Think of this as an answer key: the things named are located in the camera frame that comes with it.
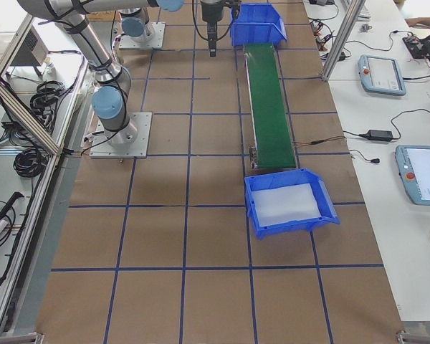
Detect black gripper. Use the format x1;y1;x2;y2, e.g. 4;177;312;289
200;0;224;57

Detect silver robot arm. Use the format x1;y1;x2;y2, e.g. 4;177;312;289
115;1;228;57
19;1;183;146

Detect blue bin far end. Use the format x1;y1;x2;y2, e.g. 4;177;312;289
230;3;287;47

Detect green conveyor belt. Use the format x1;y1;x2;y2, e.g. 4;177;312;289
244;43;297;169

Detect far teach pendant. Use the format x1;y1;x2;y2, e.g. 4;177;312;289
358;54;406;96

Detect teach pendant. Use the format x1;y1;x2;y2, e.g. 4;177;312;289
395;145;430;206
358;54;406;96

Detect grey control box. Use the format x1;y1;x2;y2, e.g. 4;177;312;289
10;27;49;67

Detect blue bin with foam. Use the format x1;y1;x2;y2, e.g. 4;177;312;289
244;168;340;239

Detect white foam pad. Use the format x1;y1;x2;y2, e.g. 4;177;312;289
252;183;321;227

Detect black power adapter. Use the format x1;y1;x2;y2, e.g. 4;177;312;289
365;130;394;142

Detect near teach pendant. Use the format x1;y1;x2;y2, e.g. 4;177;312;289
395;145;430;206

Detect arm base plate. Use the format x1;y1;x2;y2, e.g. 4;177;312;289
89;112;152;158
119;19;166;50

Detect aluminium frame post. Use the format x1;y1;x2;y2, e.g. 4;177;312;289
321;0;365;81

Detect coiled black cables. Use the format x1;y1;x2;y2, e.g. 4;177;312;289
13;148;44;179

